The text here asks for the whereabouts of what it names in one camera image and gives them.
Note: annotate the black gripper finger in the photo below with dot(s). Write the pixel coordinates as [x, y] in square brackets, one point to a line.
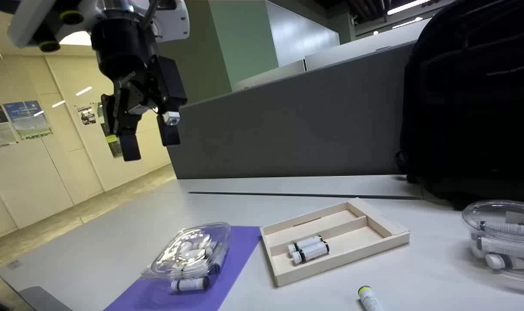
[123, 127]
[168, 127]

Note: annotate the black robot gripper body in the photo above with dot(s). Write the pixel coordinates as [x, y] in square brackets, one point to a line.
[142, 79]

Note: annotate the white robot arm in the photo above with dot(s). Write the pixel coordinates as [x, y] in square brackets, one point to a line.
[45, 23]

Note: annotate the wooden divided tray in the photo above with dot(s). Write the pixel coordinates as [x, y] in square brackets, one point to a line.
[353, 231]

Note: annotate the purple mat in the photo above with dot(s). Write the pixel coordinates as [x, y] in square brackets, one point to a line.
[150, 293]

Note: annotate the black backpack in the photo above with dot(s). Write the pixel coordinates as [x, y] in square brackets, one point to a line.
[462, 134]

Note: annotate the clear round plastic bowl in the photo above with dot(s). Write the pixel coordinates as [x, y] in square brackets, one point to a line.
[496, 239]

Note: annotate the wall poster right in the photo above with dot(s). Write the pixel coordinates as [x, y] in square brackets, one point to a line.
[28, 120]

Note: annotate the grey partition wall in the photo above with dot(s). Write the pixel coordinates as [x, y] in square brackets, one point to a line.
[337, 120]

